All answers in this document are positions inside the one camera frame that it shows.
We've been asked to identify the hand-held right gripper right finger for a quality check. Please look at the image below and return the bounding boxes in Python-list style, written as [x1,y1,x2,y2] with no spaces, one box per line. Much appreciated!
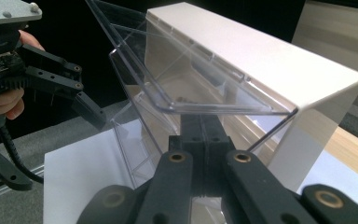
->
[202,114,236,199]

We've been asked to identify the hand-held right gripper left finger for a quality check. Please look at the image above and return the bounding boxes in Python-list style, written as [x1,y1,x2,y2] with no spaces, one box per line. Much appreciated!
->
[168,114,205,199]

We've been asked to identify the white display box clear lid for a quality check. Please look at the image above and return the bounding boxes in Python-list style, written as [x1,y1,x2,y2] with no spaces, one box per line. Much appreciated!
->
[85,0,358,224]

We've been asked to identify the white paper sheet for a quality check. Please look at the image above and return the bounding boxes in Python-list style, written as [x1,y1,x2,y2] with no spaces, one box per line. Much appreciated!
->
[43,119,358,224]

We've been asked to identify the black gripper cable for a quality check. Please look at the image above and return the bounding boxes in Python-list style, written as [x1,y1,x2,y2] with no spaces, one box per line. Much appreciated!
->
[0,124,45,185]

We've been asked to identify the aluminium rail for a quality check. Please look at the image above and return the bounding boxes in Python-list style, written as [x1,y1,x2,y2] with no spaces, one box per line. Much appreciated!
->
[0,165,45,203]

